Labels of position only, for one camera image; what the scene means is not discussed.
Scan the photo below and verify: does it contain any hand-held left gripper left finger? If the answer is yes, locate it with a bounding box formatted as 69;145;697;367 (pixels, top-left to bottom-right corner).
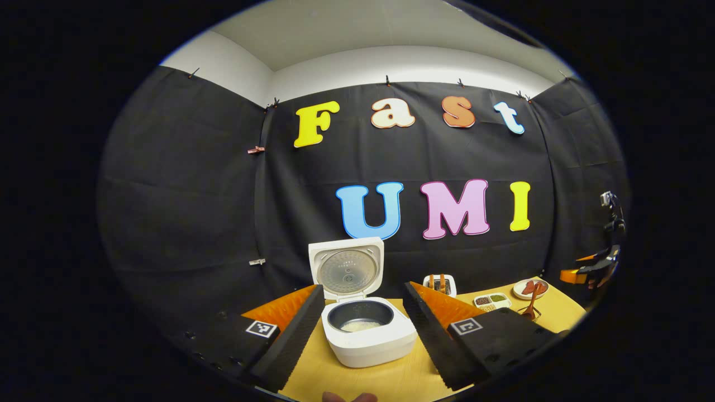
184;285;326;393

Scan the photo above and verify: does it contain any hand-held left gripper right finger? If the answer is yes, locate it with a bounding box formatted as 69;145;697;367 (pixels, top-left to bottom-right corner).
402;281;559;391

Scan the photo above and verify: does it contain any brown wooden spoon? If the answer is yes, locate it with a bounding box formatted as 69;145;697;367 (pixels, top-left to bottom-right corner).
522;282;545;319

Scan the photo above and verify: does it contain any white rice cooker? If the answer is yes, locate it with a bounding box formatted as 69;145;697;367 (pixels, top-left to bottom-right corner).
308;237;418;369

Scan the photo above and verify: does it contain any white toaster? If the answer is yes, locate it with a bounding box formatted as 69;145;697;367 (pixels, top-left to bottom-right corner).
423;274;457;298

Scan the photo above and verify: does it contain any white round plate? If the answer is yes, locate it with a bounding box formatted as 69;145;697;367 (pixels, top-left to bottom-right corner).
513;279;550;300

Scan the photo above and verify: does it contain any white divided grain dish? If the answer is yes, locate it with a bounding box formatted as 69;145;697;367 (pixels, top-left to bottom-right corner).
474;293;512;313

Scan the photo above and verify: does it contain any black backdrop cloth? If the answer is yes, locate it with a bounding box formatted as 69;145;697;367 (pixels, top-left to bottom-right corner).
96;66;629;358

